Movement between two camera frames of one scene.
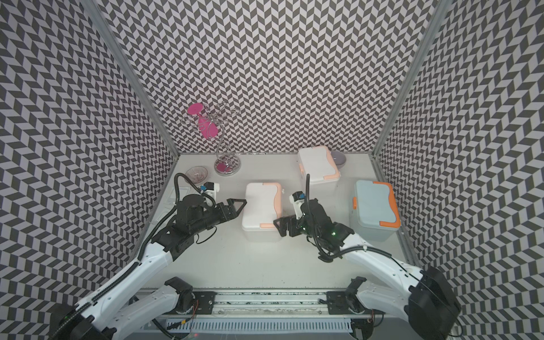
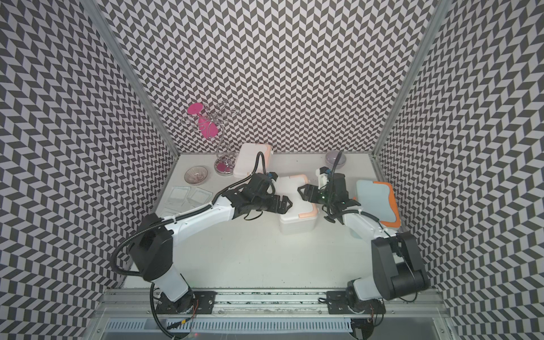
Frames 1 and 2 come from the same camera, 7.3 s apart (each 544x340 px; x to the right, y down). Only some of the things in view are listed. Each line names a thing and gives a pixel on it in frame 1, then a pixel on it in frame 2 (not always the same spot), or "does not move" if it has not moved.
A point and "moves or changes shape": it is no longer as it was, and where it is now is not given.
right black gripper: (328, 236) → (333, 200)
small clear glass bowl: (196, 174) does not move
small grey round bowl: (338, 158) does not move
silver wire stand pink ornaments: (210, 123) does not move
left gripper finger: (231, 201) → (285, 205)
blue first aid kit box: (375, 215) does not move
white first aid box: (317, 162) moves or changes shape
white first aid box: (263, 205) → (246, 156)
